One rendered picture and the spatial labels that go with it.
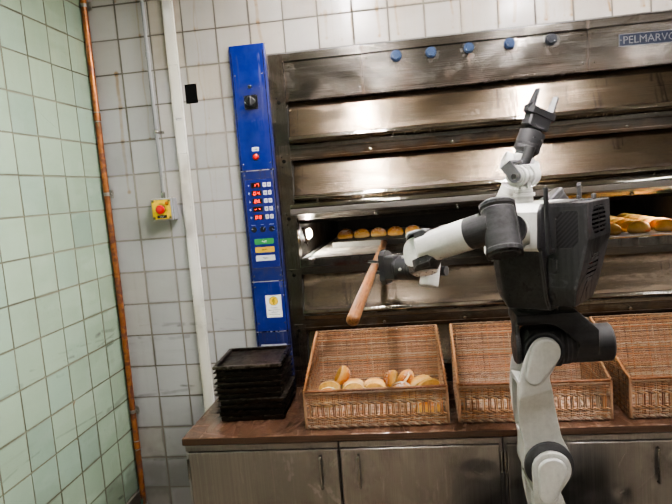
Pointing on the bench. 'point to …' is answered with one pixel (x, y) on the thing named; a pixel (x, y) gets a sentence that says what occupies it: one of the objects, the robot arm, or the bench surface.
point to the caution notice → (273, 306)
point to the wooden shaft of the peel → (364, 290)
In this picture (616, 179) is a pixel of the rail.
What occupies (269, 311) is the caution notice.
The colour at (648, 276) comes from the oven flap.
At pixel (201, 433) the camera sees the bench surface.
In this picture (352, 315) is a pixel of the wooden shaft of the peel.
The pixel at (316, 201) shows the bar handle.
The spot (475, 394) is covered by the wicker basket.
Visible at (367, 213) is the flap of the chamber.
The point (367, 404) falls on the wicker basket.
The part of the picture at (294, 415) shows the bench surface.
